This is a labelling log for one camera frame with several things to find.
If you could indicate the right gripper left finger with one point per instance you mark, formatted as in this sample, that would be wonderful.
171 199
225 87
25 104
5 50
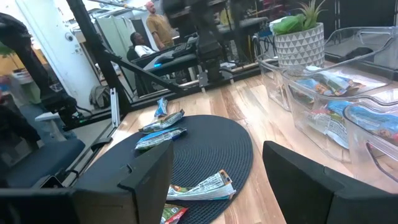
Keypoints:
93 205

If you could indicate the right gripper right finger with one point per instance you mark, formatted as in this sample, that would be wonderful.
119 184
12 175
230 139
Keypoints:
326 202

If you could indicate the blue and green granola bar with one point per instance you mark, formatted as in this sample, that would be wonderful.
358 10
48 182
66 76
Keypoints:
164 121

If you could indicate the white and green granola bar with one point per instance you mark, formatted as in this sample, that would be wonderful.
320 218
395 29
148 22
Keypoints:
205 188

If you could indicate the orange and teal granola bar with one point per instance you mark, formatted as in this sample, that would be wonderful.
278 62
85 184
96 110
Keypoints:
308 84

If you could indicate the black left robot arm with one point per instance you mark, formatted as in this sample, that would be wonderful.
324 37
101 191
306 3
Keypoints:
208 46

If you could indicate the black background robot arm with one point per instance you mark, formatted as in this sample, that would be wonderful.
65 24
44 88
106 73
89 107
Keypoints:
31 68

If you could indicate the clear plastic bin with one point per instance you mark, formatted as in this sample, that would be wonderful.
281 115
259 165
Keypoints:
270 81
360 161
311 146

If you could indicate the dark blue chair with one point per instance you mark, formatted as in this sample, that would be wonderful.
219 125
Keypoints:
46 161

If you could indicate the grey bag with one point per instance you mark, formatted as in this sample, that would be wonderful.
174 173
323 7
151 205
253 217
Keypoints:
99 97

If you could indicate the round dark woven placemat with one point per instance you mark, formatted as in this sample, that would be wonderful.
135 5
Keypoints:
211 146

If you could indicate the succulent in patterned pot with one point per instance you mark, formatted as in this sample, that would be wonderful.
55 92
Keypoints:
300 46

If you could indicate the grey desk with keyboard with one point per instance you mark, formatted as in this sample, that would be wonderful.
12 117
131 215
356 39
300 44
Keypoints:
174 62

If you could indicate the person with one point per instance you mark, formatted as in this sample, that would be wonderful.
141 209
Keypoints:
160 28
140 46

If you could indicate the silver metal bracket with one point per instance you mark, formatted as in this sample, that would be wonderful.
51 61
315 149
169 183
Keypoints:
115 107

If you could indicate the black aluminium rig frame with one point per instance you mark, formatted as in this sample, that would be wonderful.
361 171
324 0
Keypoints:
93 46

